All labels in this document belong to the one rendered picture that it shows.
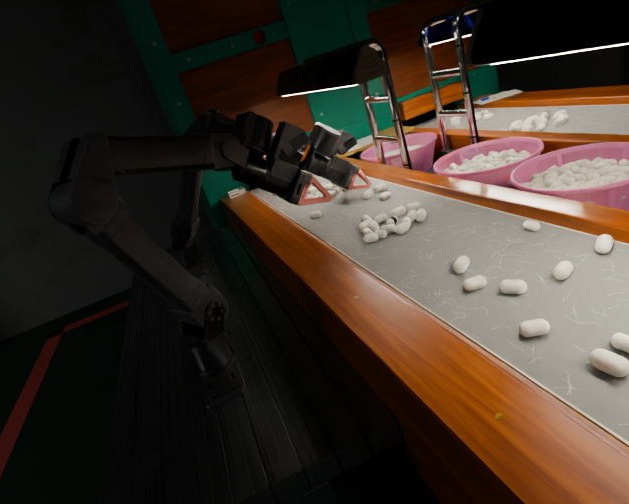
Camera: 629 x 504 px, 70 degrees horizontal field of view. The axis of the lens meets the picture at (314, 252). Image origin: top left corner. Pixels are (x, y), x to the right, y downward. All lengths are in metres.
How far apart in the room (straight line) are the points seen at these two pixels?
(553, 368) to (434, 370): 0.13
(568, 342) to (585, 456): 0.18
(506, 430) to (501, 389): 0.05
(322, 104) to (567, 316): 1.36
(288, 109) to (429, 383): 1.40
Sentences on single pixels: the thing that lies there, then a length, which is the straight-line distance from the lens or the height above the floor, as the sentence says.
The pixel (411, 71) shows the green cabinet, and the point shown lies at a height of 0.95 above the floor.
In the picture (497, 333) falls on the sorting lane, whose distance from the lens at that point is 0.62.
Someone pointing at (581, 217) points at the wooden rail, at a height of 0.76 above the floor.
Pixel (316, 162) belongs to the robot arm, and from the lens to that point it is 1.19.
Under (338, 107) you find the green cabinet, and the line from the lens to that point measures 1.85.
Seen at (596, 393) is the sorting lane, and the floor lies 0.74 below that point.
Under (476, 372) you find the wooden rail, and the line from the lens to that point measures 0.53.
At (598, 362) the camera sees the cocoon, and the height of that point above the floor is 0.75.
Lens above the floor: 1.11
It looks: 22 degrees down
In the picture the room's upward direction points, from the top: 19 degrees counter-clockwise
